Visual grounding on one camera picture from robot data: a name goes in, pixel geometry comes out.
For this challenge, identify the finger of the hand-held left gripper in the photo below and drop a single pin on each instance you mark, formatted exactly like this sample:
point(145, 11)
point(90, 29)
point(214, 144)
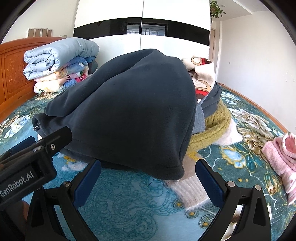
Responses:
point(59, 138)

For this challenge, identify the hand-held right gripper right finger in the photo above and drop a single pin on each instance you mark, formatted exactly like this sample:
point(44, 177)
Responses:
point(209, 183)

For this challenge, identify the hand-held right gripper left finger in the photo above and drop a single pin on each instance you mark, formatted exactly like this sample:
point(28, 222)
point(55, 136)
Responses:
point(89, 183)

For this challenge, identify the dark grey fleece garment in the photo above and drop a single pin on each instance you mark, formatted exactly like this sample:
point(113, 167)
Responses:
point(129, 104)

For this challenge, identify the white fuzzy sweater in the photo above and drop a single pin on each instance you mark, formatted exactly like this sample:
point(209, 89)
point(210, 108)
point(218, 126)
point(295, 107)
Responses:
point(187, 190)

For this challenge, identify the olive knitted scarf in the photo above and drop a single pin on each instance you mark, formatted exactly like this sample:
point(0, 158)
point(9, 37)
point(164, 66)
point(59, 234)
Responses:
point(215, 129)

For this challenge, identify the folded cartoon print quilt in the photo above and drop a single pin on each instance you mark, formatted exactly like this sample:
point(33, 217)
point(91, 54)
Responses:
point(57, 81)

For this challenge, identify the pink ribbed garment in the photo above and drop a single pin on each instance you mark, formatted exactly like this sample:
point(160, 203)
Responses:
point(277, 157)

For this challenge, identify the wooden headboard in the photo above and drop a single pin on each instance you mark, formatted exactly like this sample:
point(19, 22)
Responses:
point(11, 69)

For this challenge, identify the dark grey hooded garment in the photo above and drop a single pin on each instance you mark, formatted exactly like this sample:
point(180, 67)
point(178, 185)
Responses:
point(212, 97)

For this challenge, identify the cartoon print cloth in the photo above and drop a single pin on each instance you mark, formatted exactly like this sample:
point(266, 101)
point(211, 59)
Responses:
point(203, 76)

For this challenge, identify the beige door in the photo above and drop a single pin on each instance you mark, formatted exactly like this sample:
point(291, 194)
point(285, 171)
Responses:
point(212, 46)

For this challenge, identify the white wardrobe with black band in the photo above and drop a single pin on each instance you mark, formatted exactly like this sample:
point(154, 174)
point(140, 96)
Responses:
point(161, 18)

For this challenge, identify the green potted plant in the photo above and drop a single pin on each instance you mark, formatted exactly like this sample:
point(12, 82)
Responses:
point(216, 8)

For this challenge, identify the wooden bed side rail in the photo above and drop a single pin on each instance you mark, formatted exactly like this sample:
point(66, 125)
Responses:
point(266, 109)

